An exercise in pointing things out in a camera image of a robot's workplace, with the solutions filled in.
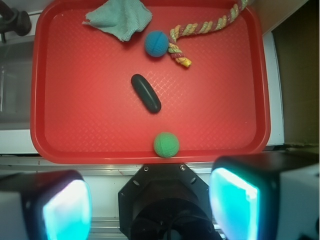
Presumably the teal crumpled cloth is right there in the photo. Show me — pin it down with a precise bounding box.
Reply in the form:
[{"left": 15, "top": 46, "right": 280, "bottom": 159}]
[{"left": 82, "top": 0, "right": 153, "bottom": 42}]

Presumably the black octagonal mount plate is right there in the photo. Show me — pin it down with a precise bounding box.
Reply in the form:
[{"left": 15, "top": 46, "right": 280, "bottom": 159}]
[{"left": 118, "top": 163, "right": 221, "bottom": 240}]

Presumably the black oblong capsule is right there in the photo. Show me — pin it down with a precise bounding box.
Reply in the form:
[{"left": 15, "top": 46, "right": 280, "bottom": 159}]
[{"left": 131, "top": 74, "right": 162, "bottom": 114}]

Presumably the blue textured ball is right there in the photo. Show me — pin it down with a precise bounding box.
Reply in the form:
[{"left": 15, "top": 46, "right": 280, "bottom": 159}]
[{"left": 144, "top": 30, "right": 169, "bottom": 58}]

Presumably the multicolour braided rope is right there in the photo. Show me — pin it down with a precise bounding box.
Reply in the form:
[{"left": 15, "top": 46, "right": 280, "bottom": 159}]
[{"left": 167, "top": 0, "right": 256, "bottom": 69}]

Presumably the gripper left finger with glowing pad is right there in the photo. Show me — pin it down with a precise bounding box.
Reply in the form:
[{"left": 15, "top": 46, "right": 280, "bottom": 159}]
[{"left": 0, "top": 170, "right": 92, "bottom": 240}]

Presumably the red plastic tray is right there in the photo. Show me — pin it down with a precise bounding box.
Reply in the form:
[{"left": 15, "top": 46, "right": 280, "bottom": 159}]
[{"left": 30, "top": 0, "right": 271, "bottom": 164}]

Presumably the green textured ball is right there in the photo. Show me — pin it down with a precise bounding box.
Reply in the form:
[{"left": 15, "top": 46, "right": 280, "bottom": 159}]
[{"left": 153, "top": 132, "right": 180, "bottom": 158}]

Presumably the dark clamp knob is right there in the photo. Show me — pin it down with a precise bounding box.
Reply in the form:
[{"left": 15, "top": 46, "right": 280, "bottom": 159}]
[{"left": 0, "top": 0, "right": 32, "bottom": 44}]

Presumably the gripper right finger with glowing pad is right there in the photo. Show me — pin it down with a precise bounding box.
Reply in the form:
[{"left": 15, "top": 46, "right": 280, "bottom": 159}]
[{"left": 208, "top": 151, "right": 320, "bottom": 240}]

